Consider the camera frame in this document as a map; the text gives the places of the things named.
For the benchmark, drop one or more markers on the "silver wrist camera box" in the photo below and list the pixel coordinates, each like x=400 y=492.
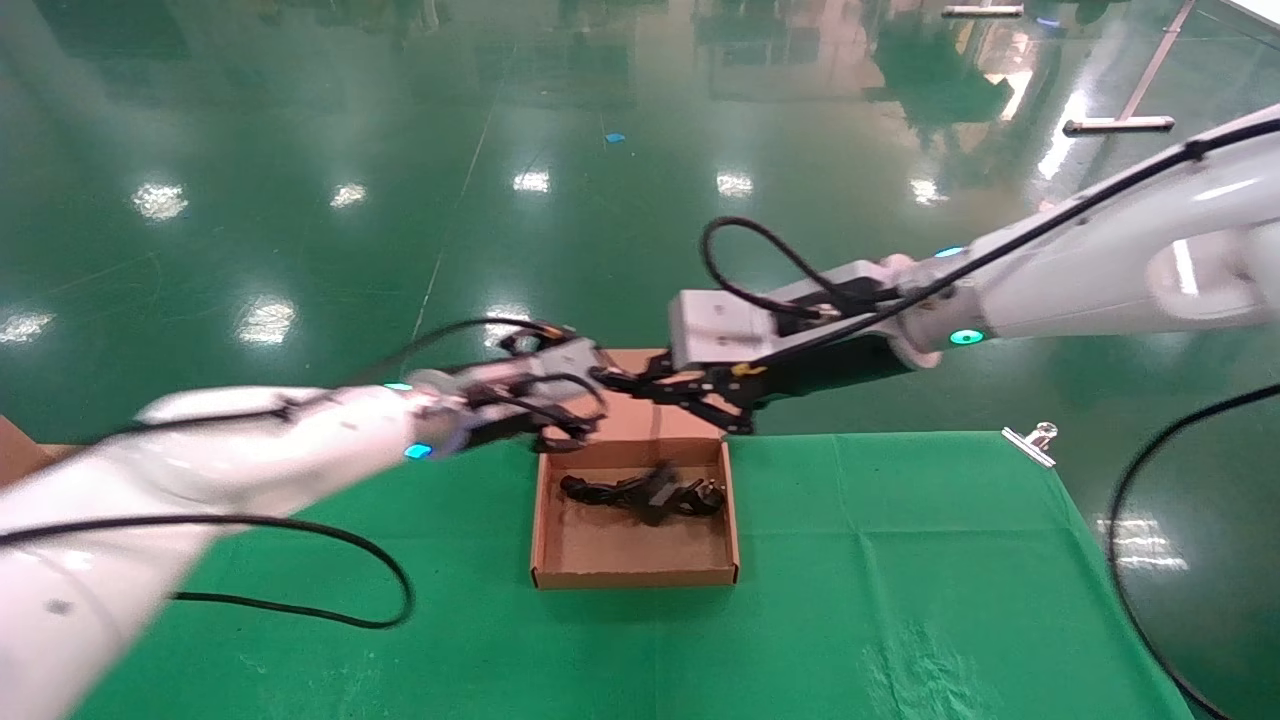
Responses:
x=725 y=325
x=530 y=365

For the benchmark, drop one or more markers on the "white height-adjustable desk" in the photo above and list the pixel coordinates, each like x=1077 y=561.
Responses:
x=1120 y=126

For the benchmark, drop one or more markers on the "large brown cardboard carton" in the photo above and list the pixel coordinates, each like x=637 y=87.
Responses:
x=20 y=450

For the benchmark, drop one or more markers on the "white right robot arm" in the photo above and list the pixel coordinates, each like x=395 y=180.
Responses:
x=1100 y=270

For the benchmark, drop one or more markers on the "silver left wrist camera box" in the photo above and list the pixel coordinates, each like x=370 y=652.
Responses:
x=530 y=365

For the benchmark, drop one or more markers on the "green table cloth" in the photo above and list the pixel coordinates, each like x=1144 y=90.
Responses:
x=900 y=560

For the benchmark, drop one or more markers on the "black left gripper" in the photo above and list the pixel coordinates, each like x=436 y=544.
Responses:
x=505 y=428

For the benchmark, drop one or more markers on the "open brown cardboard mailer box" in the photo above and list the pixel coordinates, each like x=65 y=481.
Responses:
x=640 y=555

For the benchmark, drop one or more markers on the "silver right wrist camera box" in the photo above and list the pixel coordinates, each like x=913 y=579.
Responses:
x=725 y=325

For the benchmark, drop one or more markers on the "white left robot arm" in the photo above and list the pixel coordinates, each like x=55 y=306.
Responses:
x=200 y=470

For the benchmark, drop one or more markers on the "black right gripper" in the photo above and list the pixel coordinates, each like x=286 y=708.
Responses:
x=830 y=365

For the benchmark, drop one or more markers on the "silver binder clip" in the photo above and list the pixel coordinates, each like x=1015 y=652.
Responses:
x=1030 y=445

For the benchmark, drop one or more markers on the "white table foot bar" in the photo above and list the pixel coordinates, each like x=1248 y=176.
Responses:
x=985 y=12

